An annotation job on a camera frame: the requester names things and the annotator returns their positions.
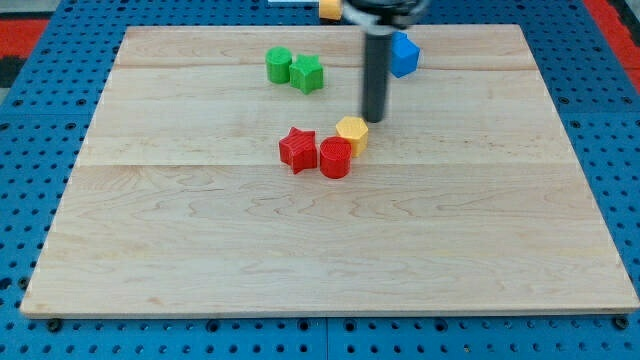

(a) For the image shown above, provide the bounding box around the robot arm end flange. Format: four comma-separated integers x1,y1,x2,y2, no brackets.
342,0,432,35

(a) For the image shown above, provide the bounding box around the red cylinder block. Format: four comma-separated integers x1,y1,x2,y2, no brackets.
320,136,352,179

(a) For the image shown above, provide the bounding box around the red star block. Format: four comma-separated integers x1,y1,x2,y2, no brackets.
278,127,318,174

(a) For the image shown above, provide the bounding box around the yellow hexagon block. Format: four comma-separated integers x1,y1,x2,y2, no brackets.
335,116,369,157

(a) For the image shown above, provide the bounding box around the green star block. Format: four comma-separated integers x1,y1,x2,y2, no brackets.
289,54,324,95

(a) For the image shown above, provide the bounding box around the green cylinder block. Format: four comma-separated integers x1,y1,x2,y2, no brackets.
265,46,293,84

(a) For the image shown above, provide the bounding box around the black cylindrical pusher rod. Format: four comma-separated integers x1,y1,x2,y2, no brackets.
361,33,392,123

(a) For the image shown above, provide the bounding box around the blue pentagon block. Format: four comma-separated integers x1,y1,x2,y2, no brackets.
390,32,421,78

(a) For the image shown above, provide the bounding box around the light wooden board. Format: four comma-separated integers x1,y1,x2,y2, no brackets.
20,25,639,319

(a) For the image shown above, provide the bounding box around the yellow block at top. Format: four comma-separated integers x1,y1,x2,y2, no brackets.
318,0,343,21

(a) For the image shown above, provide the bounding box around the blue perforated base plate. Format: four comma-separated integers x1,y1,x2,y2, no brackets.
1,1,639,359

